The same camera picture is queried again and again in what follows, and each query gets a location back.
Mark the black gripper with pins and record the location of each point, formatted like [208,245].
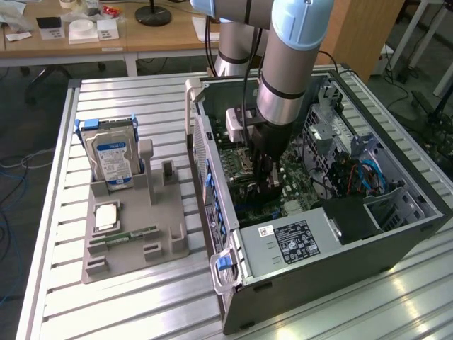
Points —
[270,141]

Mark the graphics card with metal bracket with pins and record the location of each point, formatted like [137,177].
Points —
[263,199]

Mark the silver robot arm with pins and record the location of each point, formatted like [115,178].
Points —
[283,71]

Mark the CPU socket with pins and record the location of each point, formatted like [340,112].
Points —
[244,163]

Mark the green motherboard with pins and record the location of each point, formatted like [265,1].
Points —
[297,177]

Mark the installed RAM stick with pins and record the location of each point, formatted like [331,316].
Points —
[240,184]

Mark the silver drive cage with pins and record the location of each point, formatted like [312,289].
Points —
[329,138]

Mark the silver chipset heatsink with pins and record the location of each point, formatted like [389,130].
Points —
[293,208]

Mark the black fan shroud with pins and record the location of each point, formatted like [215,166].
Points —
[350,219]

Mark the grey power supply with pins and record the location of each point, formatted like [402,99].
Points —
[269,255]

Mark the white paper stack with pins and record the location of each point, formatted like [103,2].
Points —
[200,30]

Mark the wooden cabinet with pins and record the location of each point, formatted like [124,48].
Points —
[361,35]

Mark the dark grey PC case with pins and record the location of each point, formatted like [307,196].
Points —
[318,283]

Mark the wooden desk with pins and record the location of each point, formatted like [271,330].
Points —
[159,39]

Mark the silver disk bay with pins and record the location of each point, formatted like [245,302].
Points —
[407,209]

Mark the black floor stand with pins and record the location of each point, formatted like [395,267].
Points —
[424,102]

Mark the hard disk in blue caddy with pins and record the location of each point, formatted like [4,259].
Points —
[109,159]

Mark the green RAM stick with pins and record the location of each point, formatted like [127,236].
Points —
[131,234]

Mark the black lamp base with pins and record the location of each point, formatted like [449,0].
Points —
[153,16]

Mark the grey parts rack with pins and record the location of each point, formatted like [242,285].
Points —
[134,255]

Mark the silver CPU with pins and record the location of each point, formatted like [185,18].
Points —
[106,216]

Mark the plain white box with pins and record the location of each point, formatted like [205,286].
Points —
[107,30]

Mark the red package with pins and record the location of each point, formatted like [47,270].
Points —
[109,10]

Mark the white box with bowl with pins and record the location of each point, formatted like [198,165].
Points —
[82,33]

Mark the black chair base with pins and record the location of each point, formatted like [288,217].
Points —
[46,76]

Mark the white tape roll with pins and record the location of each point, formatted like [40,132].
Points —
[67,3]

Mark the white box with black top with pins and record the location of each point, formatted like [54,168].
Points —
[50,26]

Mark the white paper label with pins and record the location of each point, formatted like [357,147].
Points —
[17,36]

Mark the clear plastic bag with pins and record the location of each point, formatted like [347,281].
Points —
[14,17]

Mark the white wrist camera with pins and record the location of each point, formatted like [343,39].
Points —
[235,124]

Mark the white desk frame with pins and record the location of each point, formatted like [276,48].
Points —
[419,19]

